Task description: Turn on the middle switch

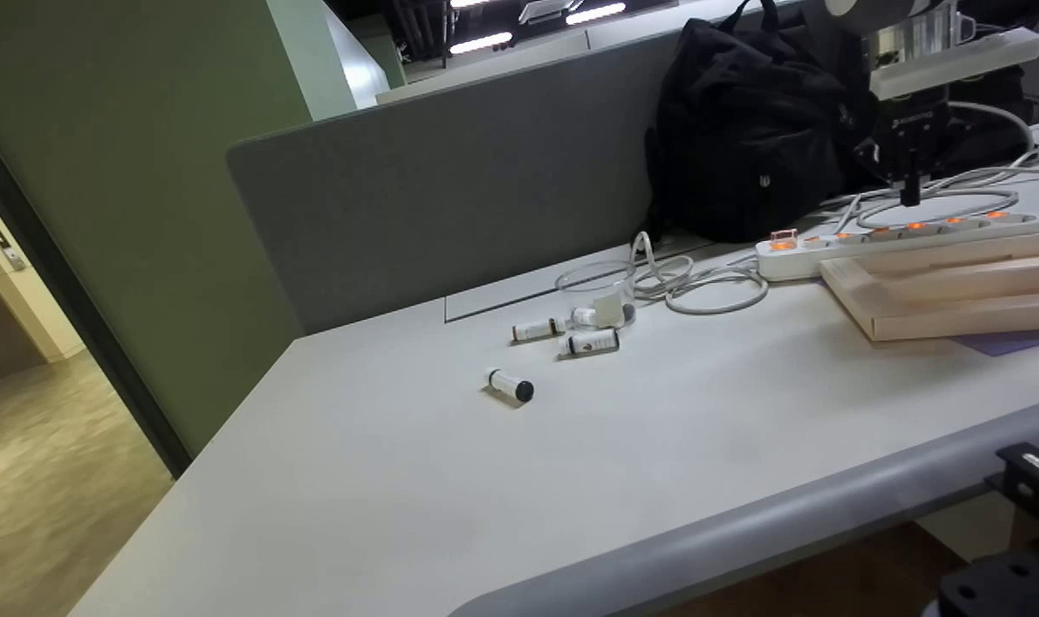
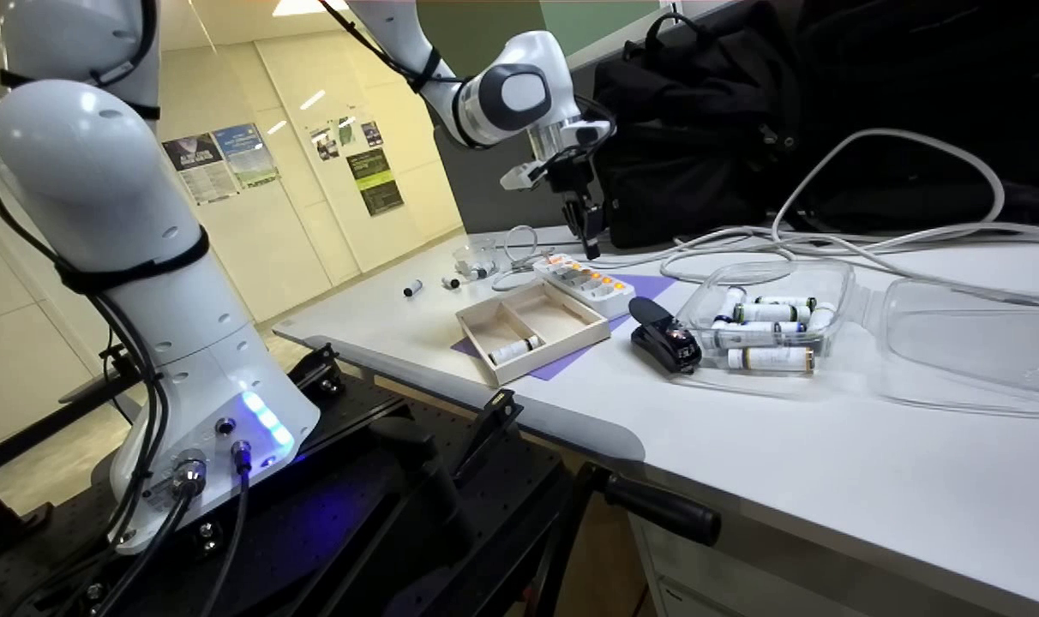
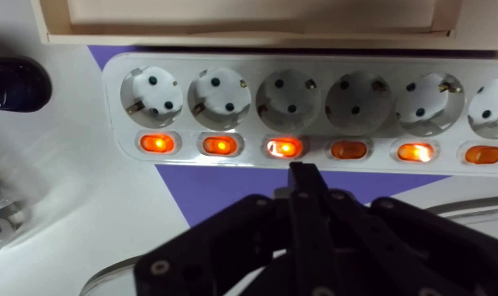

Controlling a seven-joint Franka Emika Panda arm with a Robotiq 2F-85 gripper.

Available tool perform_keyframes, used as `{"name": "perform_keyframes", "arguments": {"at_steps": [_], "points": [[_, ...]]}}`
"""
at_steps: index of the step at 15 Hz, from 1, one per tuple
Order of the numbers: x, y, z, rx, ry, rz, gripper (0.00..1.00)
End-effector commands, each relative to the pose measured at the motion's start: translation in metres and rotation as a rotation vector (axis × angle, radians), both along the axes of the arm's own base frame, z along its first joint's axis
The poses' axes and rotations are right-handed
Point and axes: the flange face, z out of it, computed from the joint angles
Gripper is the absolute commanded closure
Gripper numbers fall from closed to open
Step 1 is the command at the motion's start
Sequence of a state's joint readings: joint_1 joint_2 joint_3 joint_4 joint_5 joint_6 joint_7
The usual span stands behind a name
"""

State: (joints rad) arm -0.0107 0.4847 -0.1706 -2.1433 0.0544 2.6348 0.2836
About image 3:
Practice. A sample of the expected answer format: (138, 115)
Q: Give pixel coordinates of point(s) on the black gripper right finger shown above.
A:
(401, 246)

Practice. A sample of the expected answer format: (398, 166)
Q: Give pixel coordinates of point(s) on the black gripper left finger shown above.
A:
(215, 246)

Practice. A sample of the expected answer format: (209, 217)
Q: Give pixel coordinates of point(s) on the orange rocker switch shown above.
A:
(156, 143)
(220, 144)
(483, 154)
(285, 146)
(349, 148)
(416, 151)

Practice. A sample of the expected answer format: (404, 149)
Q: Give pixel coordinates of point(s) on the white multi-socket power strip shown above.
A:
(232, 59)

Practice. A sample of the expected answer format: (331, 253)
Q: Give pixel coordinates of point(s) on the purple paper sheet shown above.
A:
(215, 189)

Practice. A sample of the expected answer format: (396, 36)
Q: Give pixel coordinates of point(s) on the glossy black rounded object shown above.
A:
(15, 83)

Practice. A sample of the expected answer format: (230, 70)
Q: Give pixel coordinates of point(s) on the light wooden frame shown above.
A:
(258, 37)

